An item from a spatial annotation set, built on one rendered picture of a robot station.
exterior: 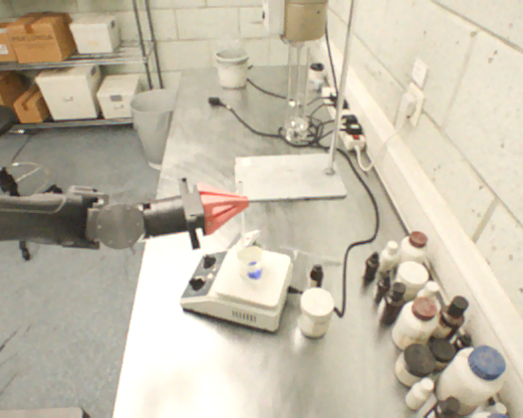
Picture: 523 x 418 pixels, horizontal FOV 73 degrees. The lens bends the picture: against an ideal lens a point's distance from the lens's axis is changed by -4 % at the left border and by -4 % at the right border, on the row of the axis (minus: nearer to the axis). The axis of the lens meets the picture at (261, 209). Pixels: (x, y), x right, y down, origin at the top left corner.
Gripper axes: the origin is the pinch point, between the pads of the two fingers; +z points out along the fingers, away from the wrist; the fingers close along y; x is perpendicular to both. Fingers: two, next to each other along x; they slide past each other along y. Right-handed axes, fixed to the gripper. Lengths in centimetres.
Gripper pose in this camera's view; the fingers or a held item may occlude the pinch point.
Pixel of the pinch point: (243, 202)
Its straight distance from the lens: 56.7
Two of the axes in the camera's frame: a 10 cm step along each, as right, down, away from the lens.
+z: 9.6, -1.9, 2.2
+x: -0.1, 7.5, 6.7
